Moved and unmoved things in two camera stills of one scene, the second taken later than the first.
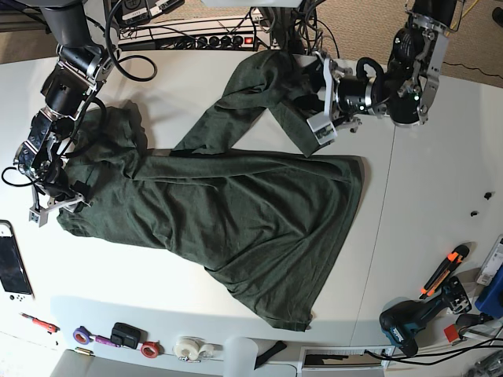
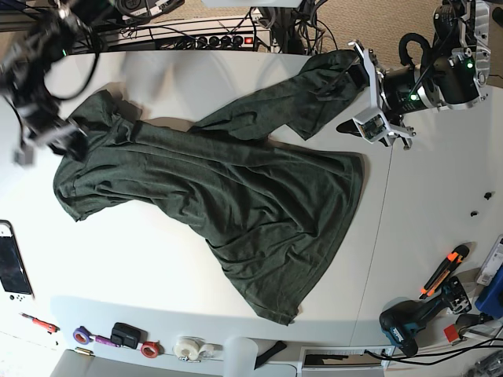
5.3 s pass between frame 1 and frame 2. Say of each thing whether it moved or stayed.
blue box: stayed
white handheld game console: stayed
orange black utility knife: stayed
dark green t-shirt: moved
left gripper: moved
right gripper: moved
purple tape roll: stayed
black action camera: stayed
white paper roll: stayed
